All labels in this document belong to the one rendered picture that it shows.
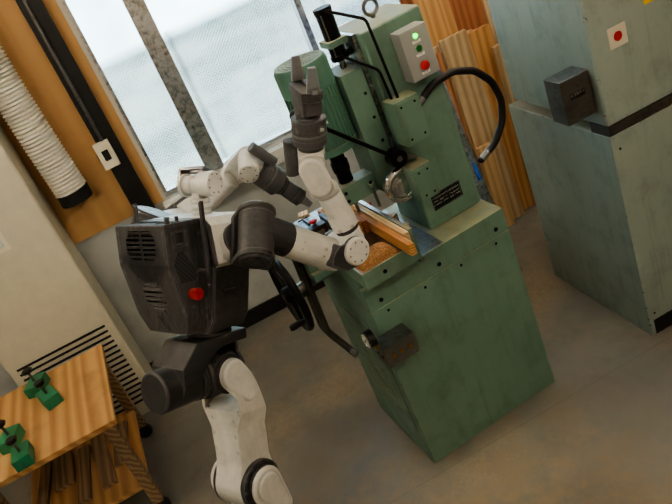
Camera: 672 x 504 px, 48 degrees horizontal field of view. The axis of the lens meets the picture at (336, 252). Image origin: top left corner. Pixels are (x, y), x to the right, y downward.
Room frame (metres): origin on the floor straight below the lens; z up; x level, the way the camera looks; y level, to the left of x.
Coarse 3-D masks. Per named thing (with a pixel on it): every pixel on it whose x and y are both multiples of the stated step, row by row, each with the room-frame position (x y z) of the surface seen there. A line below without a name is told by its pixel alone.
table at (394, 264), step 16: (320, 208) 2.64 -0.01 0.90; (368, 240) 2.24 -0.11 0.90; (384, 240) 2.19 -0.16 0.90; (400, 256) 2.07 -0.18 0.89; (416, 256) 2.09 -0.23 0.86; (320, 272) 2.22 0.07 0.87; (352, 272) 2.12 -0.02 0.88; (368, 272) 2.04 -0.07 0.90; (384, 272) 2.05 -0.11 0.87; (368, 288) 2.04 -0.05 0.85
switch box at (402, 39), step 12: (408, 24) 2.34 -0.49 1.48; (420, 24) 2.29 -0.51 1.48; (396, 36) 2.29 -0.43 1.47; (408, 36) 2.28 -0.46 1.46; (420, 36) 2.29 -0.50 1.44; (396, 48) 2.31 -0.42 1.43; (408, 48) 2.27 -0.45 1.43; (432, 48) 2.30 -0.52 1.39; (408, 60) 2.27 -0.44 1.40; (420, 60) 2.28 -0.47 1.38; (432, 60) 2.29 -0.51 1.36; (408, 72) 2.29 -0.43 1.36; (420, 72) 2.28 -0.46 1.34; (432, 72) 2.29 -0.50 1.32
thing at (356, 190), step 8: (360, 176) 2.36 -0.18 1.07; (368, 176) 2.35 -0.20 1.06; (344, 184) 2.35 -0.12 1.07; (352, 184) 2.33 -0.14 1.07; (360, 184) 2.34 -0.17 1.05; (376, 184) 2.35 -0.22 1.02; (344, 192) 2.32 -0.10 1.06; (352, 192) 2.33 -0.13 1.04; (360, 192) 2.34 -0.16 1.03; (368, 192) 2.34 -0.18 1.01; (352, 200) 2.33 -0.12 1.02
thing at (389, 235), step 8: (368, 224) 2.29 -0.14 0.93; (376, 224) 2.24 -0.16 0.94; (376, 232) 2.25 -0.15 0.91; (384, 232) 2.17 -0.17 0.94; (392, 232) 2.14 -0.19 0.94; (392, 240) 2.13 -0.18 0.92; (400, 240) 2.07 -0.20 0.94; (408, 240) 2.05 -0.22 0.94; (400, 248) 2.09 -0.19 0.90; (408, 248) 2.03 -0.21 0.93
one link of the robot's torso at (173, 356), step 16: (176, 336) 1.80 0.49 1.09; (192, 336) 1.77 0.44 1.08; (208, 336) 1.75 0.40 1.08; (224, 336) 1.75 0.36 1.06; (240, 336) 1.79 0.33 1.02; (160, 352) 1.75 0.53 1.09; (176, 352) 1.72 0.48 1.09; (192, 352) 1.68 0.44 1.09; (208, 352) 1.71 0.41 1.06; (160, 368) 1.69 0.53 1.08; (176, 368) 1.67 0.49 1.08; (192, 368) 1.66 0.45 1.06; (144, 384) 1.67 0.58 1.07; (160, 384) 1.63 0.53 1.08; (176, 384) 1.63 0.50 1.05; (192, 384) 1.65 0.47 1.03; (208, 384) 1.68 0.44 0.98; (144, 400) 1.66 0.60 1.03; (160, 400) 1.62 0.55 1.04; (176, 400) 1.62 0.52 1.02; (192, 400) 1.66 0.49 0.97
